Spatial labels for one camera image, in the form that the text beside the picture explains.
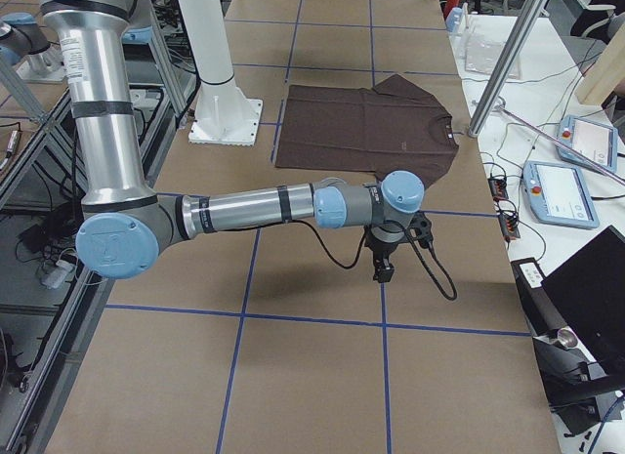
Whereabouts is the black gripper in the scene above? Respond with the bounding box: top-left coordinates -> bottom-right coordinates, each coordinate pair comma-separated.
364,223 -> 406,282

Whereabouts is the dark brown t-shirt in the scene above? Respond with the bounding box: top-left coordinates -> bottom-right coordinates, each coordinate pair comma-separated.
274,75 -> 459,187

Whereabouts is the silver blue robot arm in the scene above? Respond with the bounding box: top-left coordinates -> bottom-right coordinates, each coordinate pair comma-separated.
1,12 -> 61,77
41,0 -> 425,282

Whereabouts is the brown paper table cover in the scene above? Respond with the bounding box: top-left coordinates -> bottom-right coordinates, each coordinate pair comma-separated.
47,0 -> 560,453

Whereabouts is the black orange connector strip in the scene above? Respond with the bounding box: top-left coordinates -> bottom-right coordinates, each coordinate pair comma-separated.
487,176 -> 521,243

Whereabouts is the black box with label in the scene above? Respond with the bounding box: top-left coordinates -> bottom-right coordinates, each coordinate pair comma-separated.
511,258 -> 554,335

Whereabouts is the near blue teach pendant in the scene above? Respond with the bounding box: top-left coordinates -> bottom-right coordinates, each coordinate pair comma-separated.
522,161 -> 600,229

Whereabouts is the blue teach pendant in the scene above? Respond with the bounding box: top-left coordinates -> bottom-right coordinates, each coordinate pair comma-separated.
559,115 -> 619,173
522,161 -> 600,229

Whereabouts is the black laptop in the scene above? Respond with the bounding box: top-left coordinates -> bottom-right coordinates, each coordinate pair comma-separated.
542,226 -> 624,374

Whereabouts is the metal reacher grabber tool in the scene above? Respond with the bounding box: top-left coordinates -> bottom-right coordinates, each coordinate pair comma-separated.
488,103 -> 624,186

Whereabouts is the clear plastic bag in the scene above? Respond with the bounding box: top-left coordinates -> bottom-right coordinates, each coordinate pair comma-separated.
461,34 -> 506,75

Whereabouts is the far blue teach pendant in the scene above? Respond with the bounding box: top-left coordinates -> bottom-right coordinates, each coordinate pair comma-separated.
559,115 -> 619,173

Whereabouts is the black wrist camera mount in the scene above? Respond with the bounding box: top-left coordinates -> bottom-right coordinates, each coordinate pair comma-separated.
409,212 -> 434,249

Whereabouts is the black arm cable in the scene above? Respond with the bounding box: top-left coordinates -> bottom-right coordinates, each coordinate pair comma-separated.
292,219 -> 459,300

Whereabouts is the white pedestal column base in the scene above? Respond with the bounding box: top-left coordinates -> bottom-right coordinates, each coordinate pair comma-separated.
178,0 -> 263,146

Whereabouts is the aluminium frame post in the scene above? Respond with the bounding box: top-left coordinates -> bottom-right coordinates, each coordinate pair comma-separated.
468,0 -> 547,138

